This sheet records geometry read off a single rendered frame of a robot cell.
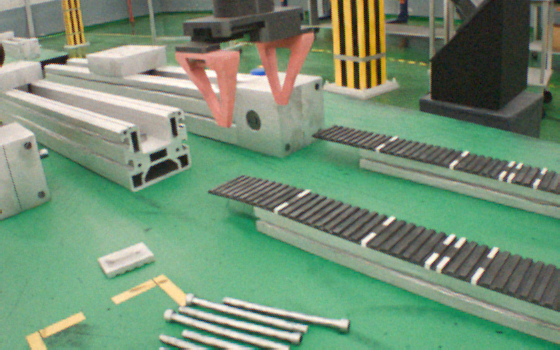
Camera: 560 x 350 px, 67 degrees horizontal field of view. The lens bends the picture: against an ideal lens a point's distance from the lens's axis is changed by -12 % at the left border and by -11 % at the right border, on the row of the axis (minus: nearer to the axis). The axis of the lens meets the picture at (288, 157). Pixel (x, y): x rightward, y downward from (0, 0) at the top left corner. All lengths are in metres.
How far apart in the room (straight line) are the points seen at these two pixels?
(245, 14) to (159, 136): 0.30
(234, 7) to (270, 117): 0.27
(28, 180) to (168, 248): 0.24
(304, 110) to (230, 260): 0.30
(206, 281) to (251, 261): 0.05
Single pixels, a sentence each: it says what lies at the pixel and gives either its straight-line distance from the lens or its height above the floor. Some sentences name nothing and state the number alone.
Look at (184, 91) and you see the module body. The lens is 0.80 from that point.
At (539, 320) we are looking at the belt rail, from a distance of 0.38.
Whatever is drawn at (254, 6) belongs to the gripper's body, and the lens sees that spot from 0.42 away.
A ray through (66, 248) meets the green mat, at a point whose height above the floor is 0.78.
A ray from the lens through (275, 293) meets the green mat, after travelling 0.41.
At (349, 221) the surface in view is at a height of 0.81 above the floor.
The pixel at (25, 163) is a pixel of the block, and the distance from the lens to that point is 0.65.
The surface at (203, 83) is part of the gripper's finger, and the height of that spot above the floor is 0.94.
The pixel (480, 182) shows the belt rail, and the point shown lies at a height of 0.80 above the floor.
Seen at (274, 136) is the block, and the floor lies 0.81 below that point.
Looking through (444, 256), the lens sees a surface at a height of 0.81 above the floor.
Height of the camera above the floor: 1.03
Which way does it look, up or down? 22 degrees down
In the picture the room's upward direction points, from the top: 4 degrees counter-clockwise
